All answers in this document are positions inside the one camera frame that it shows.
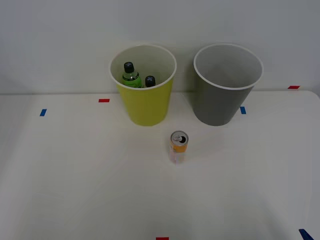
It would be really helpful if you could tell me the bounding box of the grey plastic waste bin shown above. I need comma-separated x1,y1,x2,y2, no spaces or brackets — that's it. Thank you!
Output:
193,43,264,127

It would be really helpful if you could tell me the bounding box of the green bottle with black cap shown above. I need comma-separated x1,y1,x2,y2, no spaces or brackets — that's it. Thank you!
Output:
144,75,157,88
121,61,143,89

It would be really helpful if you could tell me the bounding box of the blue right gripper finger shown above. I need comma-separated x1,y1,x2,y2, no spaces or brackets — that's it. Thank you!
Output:
298,228,315,240

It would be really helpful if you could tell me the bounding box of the yellow-green plastic waste bin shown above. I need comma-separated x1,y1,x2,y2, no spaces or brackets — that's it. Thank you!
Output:
108,44,178,127

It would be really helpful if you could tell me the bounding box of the orange and white drink can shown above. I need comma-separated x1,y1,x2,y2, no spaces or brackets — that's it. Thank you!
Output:
169,130,190,165

